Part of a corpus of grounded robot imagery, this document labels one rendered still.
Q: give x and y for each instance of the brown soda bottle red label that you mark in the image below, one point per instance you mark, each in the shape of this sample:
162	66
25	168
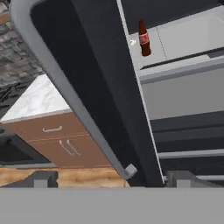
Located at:
144	40

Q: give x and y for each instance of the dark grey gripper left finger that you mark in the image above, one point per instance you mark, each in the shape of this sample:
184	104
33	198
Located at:
43	178

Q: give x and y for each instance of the black appliance with grey frame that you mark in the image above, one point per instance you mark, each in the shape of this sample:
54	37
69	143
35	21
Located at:
17	151

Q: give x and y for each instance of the brown wooden drawer front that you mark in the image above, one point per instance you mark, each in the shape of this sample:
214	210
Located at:
32	128

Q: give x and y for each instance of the brown wooden cupboard door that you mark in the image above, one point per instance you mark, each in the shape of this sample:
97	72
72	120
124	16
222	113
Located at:
87	151
48	153

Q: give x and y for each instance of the black fridge door grey rim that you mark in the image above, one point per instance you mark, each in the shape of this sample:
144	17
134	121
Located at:
87	73

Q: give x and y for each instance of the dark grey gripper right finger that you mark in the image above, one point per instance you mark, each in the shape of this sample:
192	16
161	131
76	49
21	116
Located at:
180	178

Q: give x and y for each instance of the fridge with grey shelves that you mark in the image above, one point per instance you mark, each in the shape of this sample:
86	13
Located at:
186	87

